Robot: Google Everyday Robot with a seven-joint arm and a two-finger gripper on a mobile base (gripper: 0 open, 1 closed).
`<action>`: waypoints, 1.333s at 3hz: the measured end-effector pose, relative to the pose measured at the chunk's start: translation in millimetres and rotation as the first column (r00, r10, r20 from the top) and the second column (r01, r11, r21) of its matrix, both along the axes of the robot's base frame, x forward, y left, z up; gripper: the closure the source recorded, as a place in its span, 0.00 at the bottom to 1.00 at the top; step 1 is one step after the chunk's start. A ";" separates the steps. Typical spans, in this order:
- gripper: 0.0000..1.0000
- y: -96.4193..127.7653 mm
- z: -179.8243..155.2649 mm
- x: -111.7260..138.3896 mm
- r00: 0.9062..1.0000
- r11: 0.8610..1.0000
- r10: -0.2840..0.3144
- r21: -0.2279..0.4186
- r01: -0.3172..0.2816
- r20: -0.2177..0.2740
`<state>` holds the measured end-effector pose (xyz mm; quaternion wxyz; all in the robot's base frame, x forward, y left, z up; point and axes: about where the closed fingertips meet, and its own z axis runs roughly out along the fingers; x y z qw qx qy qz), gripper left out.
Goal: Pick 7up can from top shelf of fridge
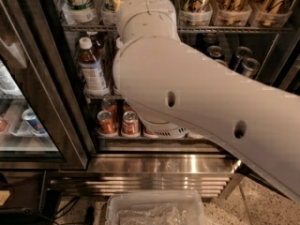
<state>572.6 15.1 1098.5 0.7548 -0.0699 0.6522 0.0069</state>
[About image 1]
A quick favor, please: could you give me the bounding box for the brown tea bottle left front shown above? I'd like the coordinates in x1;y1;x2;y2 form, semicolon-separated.
78;37;109;96

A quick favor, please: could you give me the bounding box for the orange soda can front left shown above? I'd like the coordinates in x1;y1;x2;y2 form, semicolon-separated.
97;110;117;137

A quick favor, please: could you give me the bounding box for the white green can far left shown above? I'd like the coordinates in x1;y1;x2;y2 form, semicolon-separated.
65;0;97;23

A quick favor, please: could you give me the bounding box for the red bull can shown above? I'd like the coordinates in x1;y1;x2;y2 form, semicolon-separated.
236;58;261;78
229;46;252;70

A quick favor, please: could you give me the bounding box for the stainless steel fridge cabinet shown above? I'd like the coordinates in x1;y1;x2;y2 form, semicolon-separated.
31;0;300;200

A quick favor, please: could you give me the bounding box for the blue white can behind glass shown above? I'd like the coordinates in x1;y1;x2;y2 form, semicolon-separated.
22;109;47;136

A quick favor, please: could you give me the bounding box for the orange soda can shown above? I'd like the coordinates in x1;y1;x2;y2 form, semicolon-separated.
121;111;140;137
97;110;117;137

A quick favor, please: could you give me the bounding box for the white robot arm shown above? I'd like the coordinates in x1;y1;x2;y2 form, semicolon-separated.
112;0;300;203

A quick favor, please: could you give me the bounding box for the Red Bull can front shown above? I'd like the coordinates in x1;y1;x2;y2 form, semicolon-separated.
236;58;261;78

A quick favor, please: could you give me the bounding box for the orange soda can front middle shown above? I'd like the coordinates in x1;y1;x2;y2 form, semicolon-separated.
121;111;140;137

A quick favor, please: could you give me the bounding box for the Red Bull can back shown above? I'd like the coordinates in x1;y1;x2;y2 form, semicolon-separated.
229;46;252;70

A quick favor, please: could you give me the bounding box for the gold tall can right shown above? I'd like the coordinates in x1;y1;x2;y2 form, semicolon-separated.
249;0;293;28

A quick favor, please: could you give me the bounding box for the open fridge glass door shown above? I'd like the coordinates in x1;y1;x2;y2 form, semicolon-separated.
237;163;281;195

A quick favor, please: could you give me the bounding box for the closed left glass door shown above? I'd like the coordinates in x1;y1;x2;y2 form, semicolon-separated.
0;0;93;171

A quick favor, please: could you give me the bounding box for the gold tall can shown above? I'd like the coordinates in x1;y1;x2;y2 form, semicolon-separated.
249;0;293;28
179;0;212;26
217;0;248;25

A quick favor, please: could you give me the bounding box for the white green labelled can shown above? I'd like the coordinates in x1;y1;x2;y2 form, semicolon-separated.
101;0;116;26

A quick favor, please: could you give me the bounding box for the gold tall can left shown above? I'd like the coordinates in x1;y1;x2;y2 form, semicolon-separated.
179;0;212;26

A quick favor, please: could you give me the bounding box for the black cable on floor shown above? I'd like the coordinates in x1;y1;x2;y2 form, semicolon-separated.
52;195;82;220

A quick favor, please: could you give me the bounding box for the clear plastic bin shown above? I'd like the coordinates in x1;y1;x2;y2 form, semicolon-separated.
105;190;206;225

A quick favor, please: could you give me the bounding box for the gold tall can middle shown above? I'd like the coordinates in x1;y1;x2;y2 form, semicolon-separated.
217;0;248;25

